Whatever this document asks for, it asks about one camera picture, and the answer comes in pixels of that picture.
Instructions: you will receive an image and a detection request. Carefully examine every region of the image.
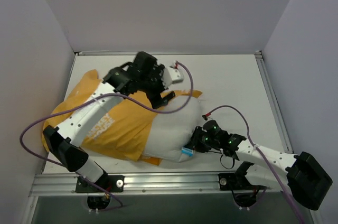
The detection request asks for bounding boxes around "white pillow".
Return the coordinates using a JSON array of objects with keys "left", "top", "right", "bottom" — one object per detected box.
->
[{"left": 142, "top": 90, "right": 202, "bottom": 163}]

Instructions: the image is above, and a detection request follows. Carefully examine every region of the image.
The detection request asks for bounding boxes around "orange pillowcase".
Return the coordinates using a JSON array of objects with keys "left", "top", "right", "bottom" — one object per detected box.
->
[{"left": 41, "top": 69, "right": 203, "bottom": 166}]

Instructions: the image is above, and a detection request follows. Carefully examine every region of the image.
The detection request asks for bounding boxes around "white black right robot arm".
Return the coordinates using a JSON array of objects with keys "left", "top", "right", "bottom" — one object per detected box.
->
[{"left": 185, "top": 120, "right": 333, "bottom": 210}]

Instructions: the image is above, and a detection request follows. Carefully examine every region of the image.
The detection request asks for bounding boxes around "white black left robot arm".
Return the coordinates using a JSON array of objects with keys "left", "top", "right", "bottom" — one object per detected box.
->
[{"left": 43, "top": 51, "right": 184, "bottom": 192}]

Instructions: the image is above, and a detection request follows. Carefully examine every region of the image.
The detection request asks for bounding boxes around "blue white pillow label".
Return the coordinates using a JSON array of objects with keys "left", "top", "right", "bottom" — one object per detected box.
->
[{"left": 181, "top": 147, "right": 194, "bottom": 157}]

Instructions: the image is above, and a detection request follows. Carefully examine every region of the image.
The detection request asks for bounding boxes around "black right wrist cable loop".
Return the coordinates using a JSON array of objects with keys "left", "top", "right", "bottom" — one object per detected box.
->
[{"left": 220, "top": 154, "right": 237, "bottom": 170}]

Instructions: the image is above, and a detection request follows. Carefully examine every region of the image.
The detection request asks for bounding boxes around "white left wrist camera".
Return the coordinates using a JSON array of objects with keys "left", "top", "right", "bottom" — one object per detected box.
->
[{"left": 162, "top": 62, "right": 184, "bottom": 89}]

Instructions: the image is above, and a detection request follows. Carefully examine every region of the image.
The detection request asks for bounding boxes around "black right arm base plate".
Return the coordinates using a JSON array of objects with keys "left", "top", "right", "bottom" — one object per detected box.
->
[{"left": 218, "top": 162, "right": 266, "bottom": 191}]

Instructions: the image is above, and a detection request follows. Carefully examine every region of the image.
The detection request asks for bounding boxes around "aluminium front rail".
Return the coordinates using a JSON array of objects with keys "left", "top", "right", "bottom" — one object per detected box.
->
[{"left": 29, "top": 172, "right": 273, "bottom": 198}]

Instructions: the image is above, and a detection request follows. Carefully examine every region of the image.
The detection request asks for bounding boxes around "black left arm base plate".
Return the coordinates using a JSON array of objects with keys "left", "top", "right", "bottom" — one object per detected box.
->
[{"left": 75, "top": 174, "right": 125, "bottom": 193}]

